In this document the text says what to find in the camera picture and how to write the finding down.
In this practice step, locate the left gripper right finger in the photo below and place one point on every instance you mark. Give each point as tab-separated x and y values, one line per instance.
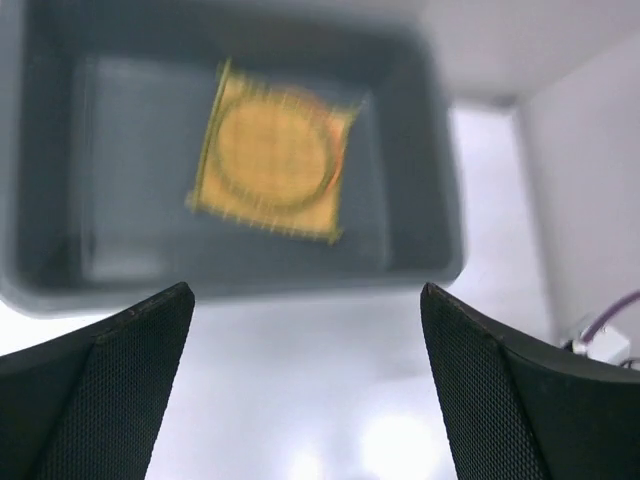
515	407

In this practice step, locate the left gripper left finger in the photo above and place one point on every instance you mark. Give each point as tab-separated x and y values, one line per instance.
89	404

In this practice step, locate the square woven bamboo mat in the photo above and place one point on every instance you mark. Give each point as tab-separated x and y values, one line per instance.
318	221

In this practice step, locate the round green-rimmed bamboo mat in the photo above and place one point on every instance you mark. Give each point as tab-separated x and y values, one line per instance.
272	151

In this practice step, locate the round orange woven mat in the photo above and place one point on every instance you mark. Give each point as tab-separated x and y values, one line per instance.
337	124

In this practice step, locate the grey plastic bin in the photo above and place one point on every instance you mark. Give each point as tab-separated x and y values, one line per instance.
104	107

